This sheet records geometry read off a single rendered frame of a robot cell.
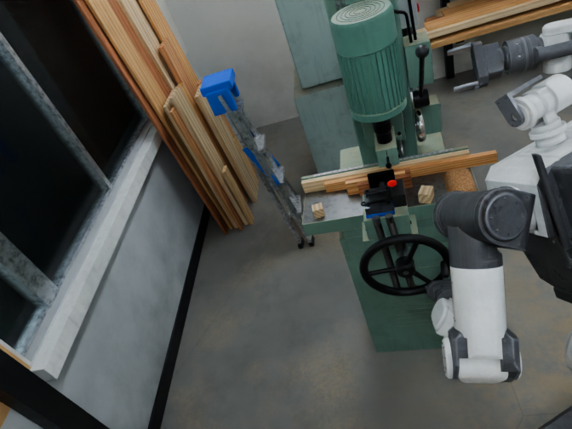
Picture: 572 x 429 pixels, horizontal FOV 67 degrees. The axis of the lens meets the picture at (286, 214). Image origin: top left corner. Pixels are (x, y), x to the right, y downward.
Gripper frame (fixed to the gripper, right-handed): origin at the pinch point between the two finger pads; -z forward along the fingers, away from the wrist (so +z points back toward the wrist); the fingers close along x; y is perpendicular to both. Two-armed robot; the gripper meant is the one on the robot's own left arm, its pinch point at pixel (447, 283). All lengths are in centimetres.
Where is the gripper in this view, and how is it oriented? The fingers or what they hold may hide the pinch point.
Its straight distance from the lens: 140.5
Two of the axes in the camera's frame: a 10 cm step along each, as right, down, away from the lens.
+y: -2.0, -9.6, -1.8
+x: 9.5, -1.5, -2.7
